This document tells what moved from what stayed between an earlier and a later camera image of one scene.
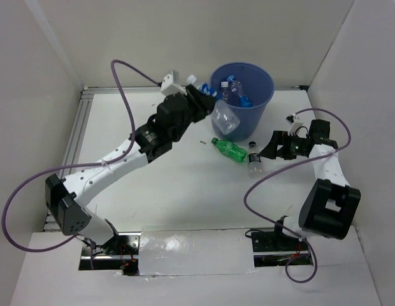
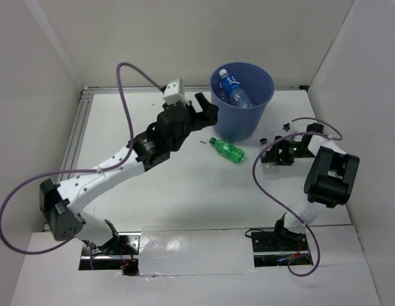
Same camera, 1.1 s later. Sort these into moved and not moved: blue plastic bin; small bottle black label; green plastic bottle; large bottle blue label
Moved: large bottle blue label; small bottle black label
Not moved: green plastic bottle; blue plastic bin
